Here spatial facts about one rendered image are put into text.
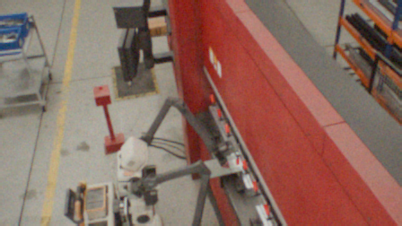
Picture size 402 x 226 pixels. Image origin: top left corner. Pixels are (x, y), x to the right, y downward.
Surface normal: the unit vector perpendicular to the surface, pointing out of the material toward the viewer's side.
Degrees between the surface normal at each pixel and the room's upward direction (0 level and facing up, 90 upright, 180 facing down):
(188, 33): 90
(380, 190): 0
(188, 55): 90
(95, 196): 0
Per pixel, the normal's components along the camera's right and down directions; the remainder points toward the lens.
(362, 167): -0.05, -0.78
